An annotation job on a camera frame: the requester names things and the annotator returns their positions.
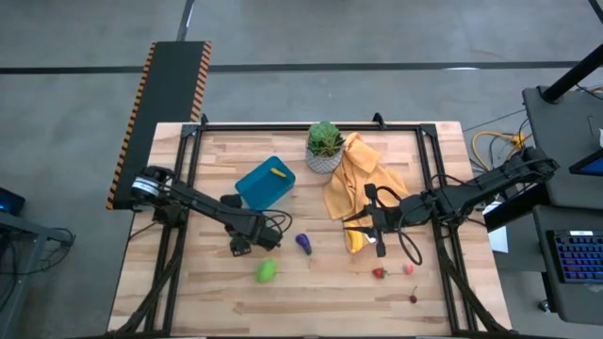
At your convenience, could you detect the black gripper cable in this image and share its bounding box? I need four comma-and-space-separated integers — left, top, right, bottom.
397, 185, 424, 266
260, 208, 295, 249

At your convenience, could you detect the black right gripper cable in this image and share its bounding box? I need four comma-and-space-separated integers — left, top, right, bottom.
397, 185, 424, 266

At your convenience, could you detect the monitor with blue screen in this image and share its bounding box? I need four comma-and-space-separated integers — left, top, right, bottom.
568, 149, 603, 178

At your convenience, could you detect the potted succulent in patterned pot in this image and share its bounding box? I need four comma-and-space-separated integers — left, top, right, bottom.
304, 120, 347, 175

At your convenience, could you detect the yellow floor cable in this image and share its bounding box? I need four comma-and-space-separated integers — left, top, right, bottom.
471, 130, 530, 171

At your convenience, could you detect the black metal pole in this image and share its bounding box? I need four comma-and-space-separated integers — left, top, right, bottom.
540, 42, 603, 105

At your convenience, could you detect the black aluminium table frame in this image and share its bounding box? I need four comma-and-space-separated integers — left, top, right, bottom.
106, 111, 519, 339

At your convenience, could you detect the teal plastic container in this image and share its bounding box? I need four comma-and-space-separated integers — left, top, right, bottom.
234, 154, 298, 212

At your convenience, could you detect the dark device with blue light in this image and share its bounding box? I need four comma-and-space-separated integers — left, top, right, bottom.
0, 186, 27, 218

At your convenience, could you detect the white paper sheet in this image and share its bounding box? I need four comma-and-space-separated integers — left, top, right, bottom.
484, 201, 512, 255

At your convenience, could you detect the black mat with orange stripes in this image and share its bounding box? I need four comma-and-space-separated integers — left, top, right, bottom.
106, 40, 214, 212

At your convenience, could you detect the yellow waffle cloth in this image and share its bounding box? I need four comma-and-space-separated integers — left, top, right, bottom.
322, 131, 412, 256

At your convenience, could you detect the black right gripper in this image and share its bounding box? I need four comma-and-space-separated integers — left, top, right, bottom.
342, 183, 433, 259

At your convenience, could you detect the grey metal cart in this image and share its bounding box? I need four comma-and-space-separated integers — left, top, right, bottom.
0, 208, 77, 339

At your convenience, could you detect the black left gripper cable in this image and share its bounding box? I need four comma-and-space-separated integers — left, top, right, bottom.
260, 208, 295, 249

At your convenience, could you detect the backlit computer keyboard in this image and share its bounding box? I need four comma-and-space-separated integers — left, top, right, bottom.
546, 229, 603, 285

